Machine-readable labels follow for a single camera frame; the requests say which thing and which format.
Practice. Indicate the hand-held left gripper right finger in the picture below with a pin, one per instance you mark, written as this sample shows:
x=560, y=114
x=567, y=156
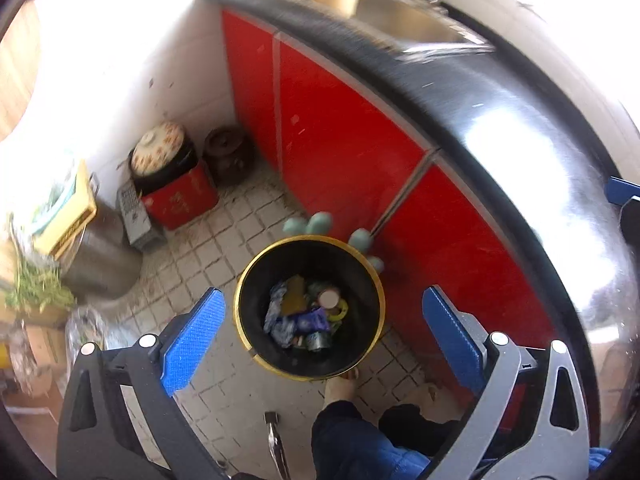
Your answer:
x=452, y=340

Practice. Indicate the stainless steel sink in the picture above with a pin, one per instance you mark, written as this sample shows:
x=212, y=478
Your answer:
x=415, y=25

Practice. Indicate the metal grater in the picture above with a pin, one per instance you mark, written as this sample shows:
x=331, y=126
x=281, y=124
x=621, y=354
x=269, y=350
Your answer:
x=134, y=215

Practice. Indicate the teal rubber glove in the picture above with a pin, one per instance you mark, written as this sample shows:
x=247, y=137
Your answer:
x=310, y=223
x=361, y=240

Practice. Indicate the clear plastic bag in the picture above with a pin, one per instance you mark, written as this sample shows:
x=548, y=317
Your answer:
x=85, y=325

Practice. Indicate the red printed box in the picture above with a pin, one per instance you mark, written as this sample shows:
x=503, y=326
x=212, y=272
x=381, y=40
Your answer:
x=180, y=197

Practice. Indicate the cardboard box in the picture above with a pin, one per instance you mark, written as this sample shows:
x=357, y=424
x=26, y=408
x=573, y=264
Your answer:
x=40, y=360

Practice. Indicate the stainless steel pot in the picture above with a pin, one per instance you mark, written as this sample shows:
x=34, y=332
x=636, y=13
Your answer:
x=100, y=260

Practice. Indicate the metal rod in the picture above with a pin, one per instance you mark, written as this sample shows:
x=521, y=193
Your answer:
x=276, y=440

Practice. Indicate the wooden board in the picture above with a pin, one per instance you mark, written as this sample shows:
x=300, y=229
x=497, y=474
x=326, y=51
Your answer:
x=15, y=60

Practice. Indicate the person's left leg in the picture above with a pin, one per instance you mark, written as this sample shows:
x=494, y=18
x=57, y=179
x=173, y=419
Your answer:
x=345, y=435

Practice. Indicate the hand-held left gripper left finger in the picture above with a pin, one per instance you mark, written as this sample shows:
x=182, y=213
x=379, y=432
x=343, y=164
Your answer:
x=192, y=340

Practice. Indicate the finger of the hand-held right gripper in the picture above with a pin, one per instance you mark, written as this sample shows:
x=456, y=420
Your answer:
x=622, y=190

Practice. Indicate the brown ceramic jar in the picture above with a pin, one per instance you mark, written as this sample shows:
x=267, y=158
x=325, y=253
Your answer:
x=229, y=152

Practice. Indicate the person's right leg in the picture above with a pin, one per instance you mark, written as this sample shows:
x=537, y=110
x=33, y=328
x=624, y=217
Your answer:
x=415, y=425

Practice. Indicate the black bin with gold rim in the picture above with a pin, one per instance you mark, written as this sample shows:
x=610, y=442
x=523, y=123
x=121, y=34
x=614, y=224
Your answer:
x=310, y=360

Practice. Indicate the green vegetables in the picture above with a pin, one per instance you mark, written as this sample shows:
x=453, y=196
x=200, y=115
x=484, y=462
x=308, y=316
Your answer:
x=35, y=285

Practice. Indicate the person's leg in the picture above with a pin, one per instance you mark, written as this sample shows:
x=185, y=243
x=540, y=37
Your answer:
x=415, y=425
x=345, y=435

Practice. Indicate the red cabinet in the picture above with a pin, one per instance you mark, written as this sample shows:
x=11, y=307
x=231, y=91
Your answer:
x=350, y=160

